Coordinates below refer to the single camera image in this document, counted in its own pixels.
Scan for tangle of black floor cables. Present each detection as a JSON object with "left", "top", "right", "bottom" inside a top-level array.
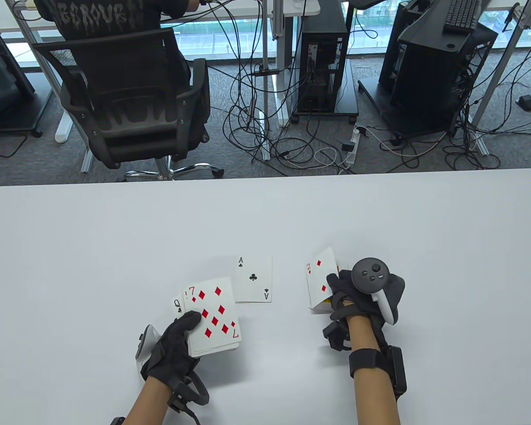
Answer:
[
  {"left": 442, "top": 44, "right": 531, "bottom": 171},
  {"left": 223, "top": 0, "right": 359, "bottom": 171}
]

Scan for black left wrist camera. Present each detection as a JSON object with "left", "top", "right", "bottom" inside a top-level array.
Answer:
[{"left": 168, "top": 384, "right": 202, "bottom": 425}]

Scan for person's right forearm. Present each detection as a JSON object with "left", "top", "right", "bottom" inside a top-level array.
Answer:
[{"left": 346, "top": 315, "right": 401, "bottom": 425}]

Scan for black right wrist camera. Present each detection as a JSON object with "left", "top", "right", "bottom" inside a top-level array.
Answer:
[{"left": 322, "top": 320, "right": 352, "bottom": 352}]

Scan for white power strip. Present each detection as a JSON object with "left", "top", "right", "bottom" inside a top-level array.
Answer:
[{"left": 343, "top": 125, "right": 367, "bottom": 165}]

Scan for grey right hand controller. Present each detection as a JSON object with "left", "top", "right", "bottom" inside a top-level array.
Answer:
[{"left": 352, "top": 258, "right": 406, "bottom": 327}]

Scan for grey left hand controller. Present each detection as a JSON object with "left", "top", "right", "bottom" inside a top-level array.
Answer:
[{"left": 135, "top": 325, "right": 211, "bottom": 407}]

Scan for white floor cable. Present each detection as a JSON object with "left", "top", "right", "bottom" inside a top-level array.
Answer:
[{"left": 313, "top": 147, "right": 351, "bottom": 169}]

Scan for black rolling cabinet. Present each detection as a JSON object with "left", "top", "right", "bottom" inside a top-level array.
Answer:
[{"left": 0, "top": 27, "right": 45, "bottom": 138}]

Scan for black equipment stand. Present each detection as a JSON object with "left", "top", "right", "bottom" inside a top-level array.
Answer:
[{"left": 378, "top": 0, "right": 498, "bottom": 138}]

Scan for deck of playing cards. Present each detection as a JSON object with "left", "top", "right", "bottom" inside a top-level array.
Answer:
[{"left": 173, "top": 278, "right": 242, "bottom": 358}]

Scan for grey hand controller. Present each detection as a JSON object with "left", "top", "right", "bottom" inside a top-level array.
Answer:
[
  {"left": 135, "top": 325, "right": 211, "bottom": 407},
  {"left": 352, "top": 258, "right": 406, "bottom": 327}
]

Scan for person's left hand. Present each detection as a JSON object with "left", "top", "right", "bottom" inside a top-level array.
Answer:
[{"left": 141, "top": 311, "right": 203, "bottom": 390}]

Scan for aluminium desk frame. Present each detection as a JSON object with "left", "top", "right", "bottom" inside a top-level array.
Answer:
[{"left": 469, "top": 0, "right": 531, "bottom": 155}]

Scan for pile of clubs cards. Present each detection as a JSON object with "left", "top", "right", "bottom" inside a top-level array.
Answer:
[{"left": 234, "top": 255, "right": 273, "bottom": 304}]

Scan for black right forearm battery pack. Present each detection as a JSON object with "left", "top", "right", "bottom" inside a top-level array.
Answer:
[{"left": 381, "top": 345, "right": 408, "bottom": 401}]

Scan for person's right hand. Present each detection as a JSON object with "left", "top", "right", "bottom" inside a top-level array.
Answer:
[{"left": 327, "top": 270, "right": 386, "bottom": 329}]

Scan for black keyboard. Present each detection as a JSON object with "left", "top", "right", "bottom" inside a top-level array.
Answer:
[{"left": 443, "top": 0, "right": 483, "bottom": 34}]

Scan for person's left forearm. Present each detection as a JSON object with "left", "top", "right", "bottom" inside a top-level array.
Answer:
[{"left": 124, "top": 379, "right": 173, "bottom": 425}]

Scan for black tower cart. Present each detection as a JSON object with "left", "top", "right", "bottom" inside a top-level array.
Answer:
[{"left": 291, "top": 60, "right": 360, "bottom": 124}]

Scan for black right wrist strap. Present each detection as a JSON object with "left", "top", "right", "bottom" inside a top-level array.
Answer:
[{"left": 349, "top": 349, "right": 383, "bottom": 379}]

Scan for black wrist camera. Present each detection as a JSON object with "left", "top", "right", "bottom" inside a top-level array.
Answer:
[
  {"left": 322, "top": 320, "right": 352, "bottom": 352},
  {"left": 168, "top": 384, "right": 202, "bottom": 425}
]

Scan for black computer tower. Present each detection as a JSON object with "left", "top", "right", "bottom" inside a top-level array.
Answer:
[{"left": 297, "top": 0, "right": 349, "bottom": 112}]

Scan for black mesh office chair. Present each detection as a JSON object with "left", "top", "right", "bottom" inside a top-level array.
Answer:
[{"left": 32, "top": 27, "right": 225, "bottom": 182}]

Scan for single diamonds playing card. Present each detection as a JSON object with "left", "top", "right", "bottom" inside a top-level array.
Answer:
[{"left": 305, "top": 247, "right": 339, "bottom": 309}]

